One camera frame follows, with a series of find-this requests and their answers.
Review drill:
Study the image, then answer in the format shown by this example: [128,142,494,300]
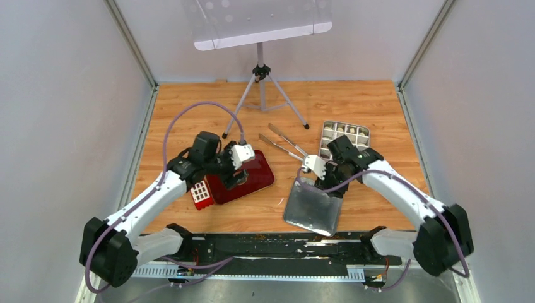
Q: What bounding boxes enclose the dark red chocolate tray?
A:
[205,150,275,205]

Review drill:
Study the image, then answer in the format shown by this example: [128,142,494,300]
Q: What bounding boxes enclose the silver tin lid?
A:
[283,177,343,236]

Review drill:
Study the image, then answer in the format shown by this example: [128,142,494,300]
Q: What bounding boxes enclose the divided silver tin box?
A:
[318,121,370,160]

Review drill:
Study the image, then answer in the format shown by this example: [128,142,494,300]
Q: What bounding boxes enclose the steel tongs with white hinge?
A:
[258,123,309,162]

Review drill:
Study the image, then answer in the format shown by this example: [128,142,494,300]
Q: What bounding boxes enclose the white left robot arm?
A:
[79,131,256,287]

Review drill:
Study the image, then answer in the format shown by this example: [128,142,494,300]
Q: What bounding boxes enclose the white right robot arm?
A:
[314,135,474,278]

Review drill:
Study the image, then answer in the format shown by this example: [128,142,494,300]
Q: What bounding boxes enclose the red grid mould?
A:
[189,180,215,210]

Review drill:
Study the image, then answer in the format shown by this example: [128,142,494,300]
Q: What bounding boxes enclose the grey tripod stand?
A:
[234,42,310,129]

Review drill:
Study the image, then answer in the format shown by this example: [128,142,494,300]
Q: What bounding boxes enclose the clear acrylic panel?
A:
[181,0,333,51]

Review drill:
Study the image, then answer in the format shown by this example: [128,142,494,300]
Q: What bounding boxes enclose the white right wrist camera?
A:
[302,155,326,180]

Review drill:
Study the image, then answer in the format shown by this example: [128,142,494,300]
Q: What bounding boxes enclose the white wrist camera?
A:
[230,144,256,170]
[302,155,326,180]

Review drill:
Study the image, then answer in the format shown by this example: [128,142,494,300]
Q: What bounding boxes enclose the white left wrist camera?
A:
[230,144,256,170]

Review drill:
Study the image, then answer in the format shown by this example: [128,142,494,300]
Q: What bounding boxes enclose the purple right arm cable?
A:
[295,167,471,292]

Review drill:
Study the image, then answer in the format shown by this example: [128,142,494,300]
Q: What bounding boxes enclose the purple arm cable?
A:
[295,167,471,292]
[84,101,246,294]

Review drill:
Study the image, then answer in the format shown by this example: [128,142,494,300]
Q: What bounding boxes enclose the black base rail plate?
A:
[152,230,403,278]

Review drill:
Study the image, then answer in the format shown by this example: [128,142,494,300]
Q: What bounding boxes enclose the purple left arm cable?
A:
[84,101,246,294]

